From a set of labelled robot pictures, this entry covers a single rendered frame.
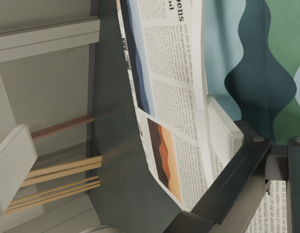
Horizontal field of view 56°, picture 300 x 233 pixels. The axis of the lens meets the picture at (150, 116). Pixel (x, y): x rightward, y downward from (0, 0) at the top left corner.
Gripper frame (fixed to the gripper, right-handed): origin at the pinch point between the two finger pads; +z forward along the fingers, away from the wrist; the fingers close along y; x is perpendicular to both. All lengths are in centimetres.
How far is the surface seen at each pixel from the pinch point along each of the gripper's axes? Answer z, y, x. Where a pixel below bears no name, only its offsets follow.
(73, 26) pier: 294, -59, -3
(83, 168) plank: 409, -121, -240
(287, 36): -3.4, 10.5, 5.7
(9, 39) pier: 266, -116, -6
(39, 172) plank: 378, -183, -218
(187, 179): 5.8, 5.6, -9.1
